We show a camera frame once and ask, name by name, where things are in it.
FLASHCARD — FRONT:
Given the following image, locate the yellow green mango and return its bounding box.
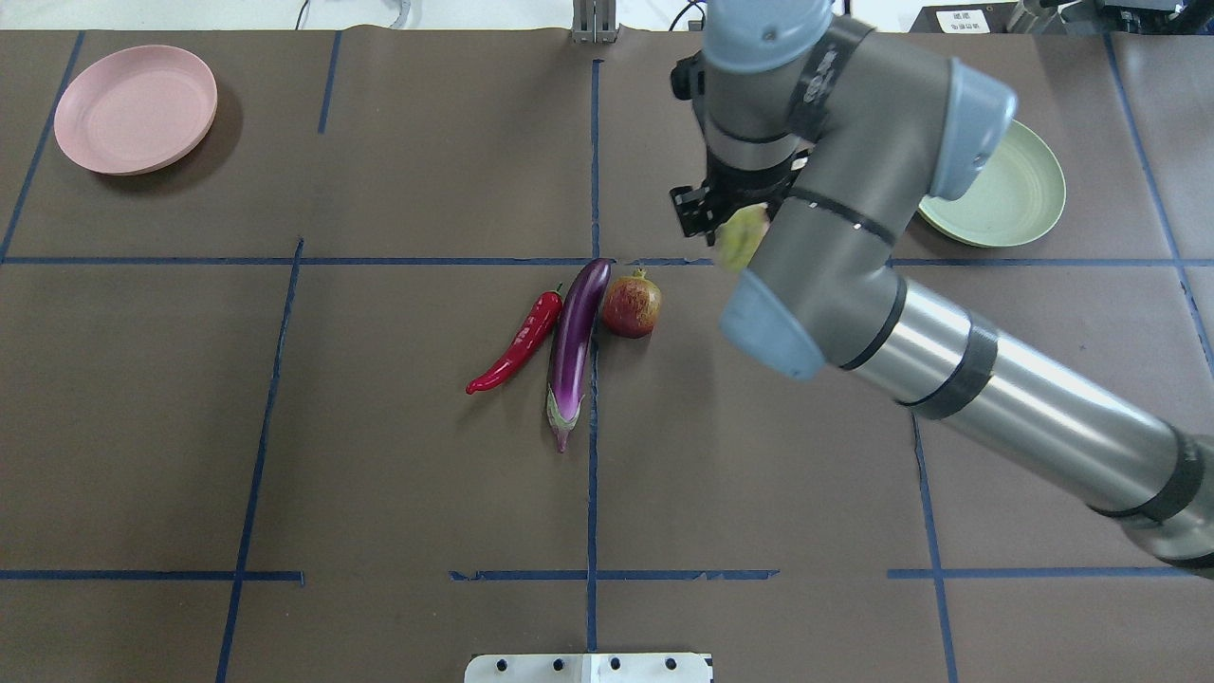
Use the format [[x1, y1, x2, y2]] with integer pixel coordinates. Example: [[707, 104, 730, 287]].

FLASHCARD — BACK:
[[714, 203, 770, 273]]

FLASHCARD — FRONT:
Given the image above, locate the purple eggplant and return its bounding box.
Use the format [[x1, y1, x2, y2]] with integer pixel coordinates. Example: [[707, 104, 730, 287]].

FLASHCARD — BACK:
[[543, 258, 612, 453]]

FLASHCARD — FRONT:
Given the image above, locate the white metal base plate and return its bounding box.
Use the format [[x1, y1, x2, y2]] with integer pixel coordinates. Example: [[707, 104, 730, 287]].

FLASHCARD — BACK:
[[464, 651, 715, 682]]

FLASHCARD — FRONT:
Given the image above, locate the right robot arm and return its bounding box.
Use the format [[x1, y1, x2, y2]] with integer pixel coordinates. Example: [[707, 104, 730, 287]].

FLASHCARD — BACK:
[[671, 1, 1212, 579]]

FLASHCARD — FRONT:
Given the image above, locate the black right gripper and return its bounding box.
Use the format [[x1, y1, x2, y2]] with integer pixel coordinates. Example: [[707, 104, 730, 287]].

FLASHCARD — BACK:
[[671, 156, 806, 239]]

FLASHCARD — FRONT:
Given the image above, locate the red chili pepper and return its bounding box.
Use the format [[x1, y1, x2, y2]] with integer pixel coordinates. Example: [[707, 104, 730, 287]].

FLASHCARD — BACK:
[[465, 284, 565, 395]]

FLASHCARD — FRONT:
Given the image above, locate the light green plate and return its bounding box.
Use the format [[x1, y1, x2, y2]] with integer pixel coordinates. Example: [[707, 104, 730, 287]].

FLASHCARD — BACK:
[[917, 120, 1067, 249]]

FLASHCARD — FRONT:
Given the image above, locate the red pomegranate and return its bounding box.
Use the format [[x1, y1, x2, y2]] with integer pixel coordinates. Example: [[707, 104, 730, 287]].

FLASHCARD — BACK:
[[601, 268, 663, 338]]

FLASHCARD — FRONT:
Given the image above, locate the black box with label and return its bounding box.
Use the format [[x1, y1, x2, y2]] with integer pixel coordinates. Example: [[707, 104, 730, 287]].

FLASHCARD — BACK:
[[908, 1, 1019, 35]]

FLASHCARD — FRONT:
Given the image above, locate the pink plate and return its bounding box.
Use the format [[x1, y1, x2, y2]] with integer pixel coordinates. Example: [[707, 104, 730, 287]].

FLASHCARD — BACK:
[[52, 45, 219, 176]]

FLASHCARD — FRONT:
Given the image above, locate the grey metal bracket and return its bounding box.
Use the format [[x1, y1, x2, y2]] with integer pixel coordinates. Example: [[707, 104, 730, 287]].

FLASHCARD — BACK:
[[571, 0, 619, 45]]

